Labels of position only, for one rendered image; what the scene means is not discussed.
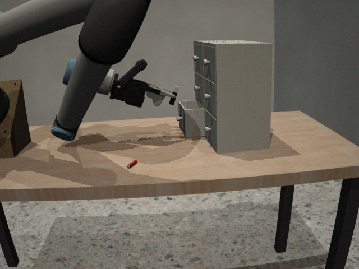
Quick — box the grey drawer front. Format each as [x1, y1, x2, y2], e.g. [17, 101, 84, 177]
[204, 78, 217, 117]
[193, 44, 204, 74]
[203, 45, 216, 81]
[194, 72, 204, 105]
[204, 109, 217, 151]
[177, 100, 205, 137]

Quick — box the grey chest of drawers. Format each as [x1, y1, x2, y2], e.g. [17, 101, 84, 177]
[194, 40, 272, 154]

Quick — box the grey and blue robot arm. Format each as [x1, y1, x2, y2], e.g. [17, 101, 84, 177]
[0, 0, 151, 141]

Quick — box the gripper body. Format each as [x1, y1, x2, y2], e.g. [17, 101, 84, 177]
[110, 74, 148, 108]

